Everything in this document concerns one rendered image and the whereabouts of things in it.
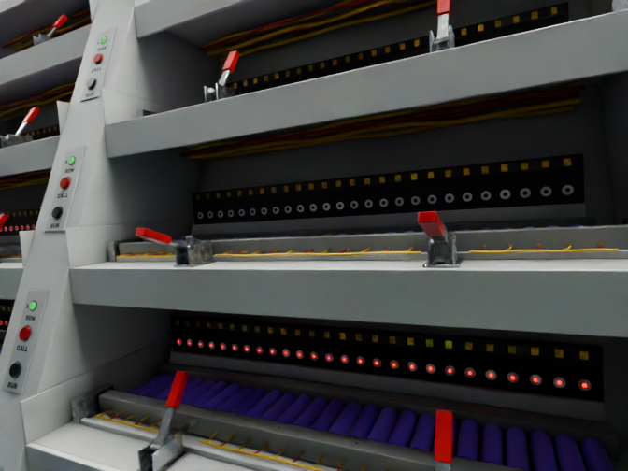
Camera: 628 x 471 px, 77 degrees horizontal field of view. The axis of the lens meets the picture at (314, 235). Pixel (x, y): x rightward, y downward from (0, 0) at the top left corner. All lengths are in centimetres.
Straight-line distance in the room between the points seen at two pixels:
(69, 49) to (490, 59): 67
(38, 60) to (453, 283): 80
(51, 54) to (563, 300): 83
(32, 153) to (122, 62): 21
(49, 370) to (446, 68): 55
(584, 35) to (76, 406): 64
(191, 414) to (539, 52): 49
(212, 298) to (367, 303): 16
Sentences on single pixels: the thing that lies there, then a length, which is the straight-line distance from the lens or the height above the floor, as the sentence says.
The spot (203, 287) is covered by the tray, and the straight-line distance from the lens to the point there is 42.
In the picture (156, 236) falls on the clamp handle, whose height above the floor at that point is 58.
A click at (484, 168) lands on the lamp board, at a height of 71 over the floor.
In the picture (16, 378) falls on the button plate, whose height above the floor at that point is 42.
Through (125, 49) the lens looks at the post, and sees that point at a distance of 70.
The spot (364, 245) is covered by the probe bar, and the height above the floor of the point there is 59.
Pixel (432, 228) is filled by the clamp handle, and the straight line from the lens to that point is 28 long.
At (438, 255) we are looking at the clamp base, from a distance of 36.
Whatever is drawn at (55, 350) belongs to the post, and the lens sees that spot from 59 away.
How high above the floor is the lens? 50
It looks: 15 degrees up
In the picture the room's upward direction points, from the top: 5 degrees clockwise
